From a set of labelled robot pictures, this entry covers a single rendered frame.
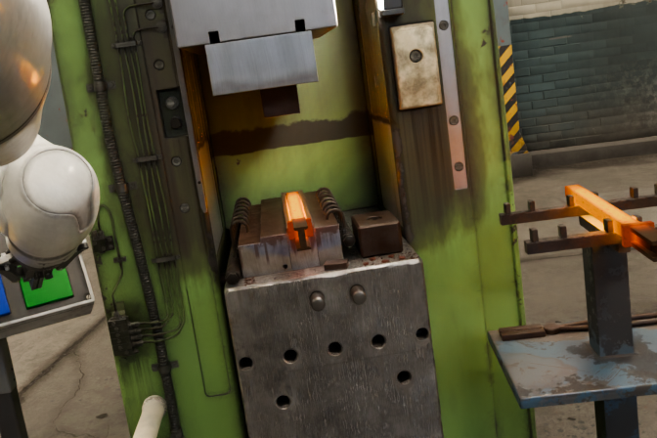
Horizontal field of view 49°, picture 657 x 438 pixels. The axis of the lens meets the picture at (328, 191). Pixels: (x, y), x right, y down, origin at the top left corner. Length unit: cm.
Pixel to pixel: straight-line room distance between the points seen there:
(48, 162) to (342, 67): 117
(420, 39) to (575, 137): 604
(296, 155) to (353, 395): 68
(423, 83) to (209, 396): 82
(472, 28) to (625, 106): 607
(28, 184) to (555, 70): 683
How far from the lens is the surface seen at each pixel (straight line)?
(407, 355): 143
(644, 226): 117
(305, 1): 136
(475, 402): 173
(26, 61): 33
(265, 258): 140
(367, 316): 138
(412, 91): 150
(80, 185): 79
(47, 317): 130
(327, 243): 140
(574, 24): 744
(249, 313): 137
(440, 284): 161
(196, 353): 162
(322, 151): 185
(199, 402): 166
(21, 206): 79
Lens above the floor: 130
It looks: 10 degrees down
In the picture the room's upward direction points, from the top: 8 degrees counter-clockwise
